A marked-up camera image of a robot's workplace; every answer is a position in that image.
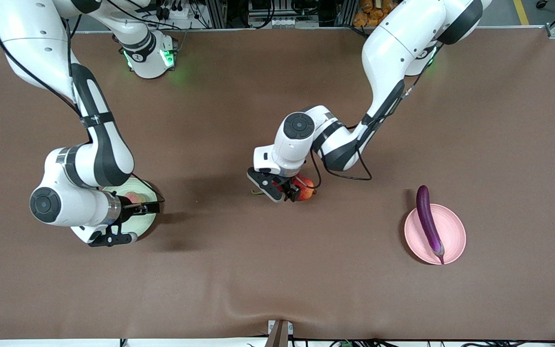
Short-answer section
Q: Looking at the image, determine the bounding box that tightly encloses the aluminium frame post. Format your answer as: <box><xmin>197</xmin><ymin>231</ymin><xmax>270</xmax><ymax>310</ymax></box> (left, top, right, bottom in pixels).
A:
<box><xmin>205</xmin><ymin>0</ymin><xmax>227</xmax><ymax>28</ymax></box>
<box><xmin>335</xmin><ymin>0</ymin><xmax>357</xmax><ymax>27</ymax></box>

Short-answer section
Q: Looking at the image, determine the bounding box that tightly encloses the red chili pepper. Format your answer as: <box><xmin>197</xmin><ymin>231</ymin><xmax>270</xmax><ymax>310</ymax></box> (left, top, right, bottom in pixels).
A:
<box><xmin>251</xmin><ymin>177</ymin><xmax>285</xmax><ymax>196</ymax></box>

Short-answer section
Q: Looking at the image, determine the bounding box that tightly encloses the pile of orange-brown objects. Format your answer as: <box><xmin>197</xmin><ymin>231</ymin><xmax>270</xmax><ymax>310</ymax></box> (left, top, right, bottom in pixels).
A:
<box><xmin>353</xmin><ymin>0</ymin><xmax>398</xmax><ymax>27</ymax></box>

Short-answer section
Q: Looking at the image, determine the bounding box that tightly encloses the pale green round plate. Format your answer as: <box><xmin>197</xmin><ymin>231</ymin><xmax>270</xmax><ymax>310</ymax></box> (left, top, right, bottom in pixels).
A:
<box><xmin>102</xmin><ymin>177</ymin><xmax>159</xmax><ymax>241</ymax></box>

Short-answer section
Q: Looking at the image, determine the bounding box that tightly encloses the brown table cloth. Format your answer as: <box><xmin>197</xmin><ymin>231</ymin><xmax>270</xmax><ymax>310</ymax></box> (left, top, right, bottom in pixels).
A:
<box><xmin>0</xmin><ymin>27</ymin><xmax>555</xmax><ymax>341</ymax></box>

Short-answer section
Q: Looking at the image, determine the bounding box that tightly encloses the pink round plate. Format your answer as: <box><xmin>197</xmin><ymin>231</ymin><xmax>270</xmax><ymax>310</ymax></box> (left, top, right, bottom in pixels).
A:
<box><xmin>404</xmin><ymin>203</ymin><xmax>467</xmax><ymax>266</ymax></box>

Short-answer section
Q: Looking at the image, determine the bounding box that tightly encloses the white terminal block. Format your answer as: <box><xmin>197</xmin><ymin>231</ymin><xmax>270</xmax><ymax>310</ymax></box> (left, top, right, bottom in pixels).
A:
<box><xmin>270</xmin><ymin>17</ymin><xmax>309</xmax><ymax>28</ymax></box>

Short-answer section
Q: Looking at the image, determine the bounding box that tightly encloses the red yellow apple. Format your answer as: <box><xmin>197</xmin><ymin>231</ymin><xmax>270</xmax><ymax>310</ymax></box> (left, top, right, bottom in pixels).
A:
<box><xmin>293</xmin><ymin>175</ymin><xmax>317</xmax><ymax>201</ymax></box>

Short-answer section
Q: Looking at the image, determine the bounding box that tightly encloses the white power strip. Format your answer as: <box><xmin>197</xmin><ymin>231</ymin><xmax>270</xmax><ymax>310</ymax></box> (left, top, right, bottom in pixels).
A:
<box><xmin>155</xmin><ymin>0</ymin><xmax>191</xmax><ymax>20</ymax></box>

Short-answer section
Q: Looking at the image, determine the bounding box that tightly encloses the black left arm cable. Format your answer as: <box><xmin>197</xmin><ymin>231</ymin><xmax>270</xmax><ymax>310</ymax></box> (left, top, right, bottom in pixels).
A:
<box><xmin>310</xmin><ymin>42</ymin><xmax>446</xmax><ymax>189</ymax></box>

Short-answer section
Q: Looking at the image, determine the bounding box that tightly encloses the long purple eggplant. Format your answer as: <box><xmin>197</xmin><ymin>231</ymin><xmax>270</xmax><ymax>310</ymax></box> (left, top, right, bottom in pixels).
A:
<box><xmin>416</xmin><ymin>185</ymin><xmax>446</xmax><ymax>265</ymax></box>

